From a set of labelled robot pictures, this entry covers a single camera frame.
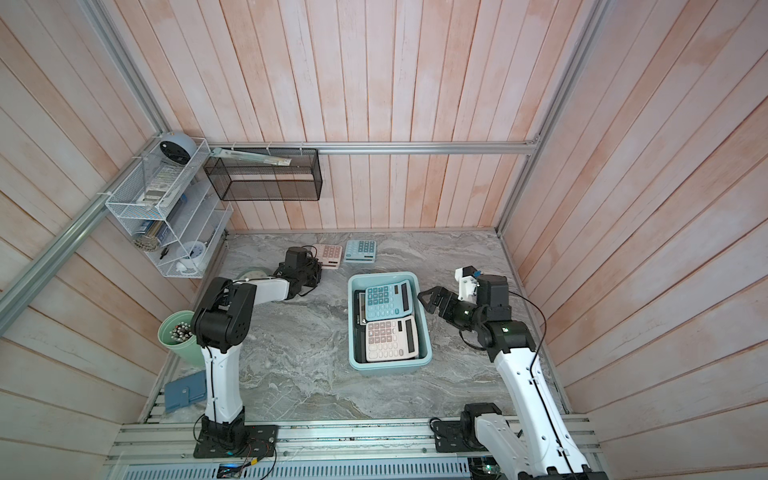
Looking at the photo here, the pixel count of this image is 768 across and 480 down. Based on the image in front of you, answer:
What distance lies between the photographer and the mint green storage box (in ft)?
2.55

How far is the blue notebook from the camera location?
2.65 feet

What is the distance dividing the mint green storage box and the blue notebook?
45 centimetres
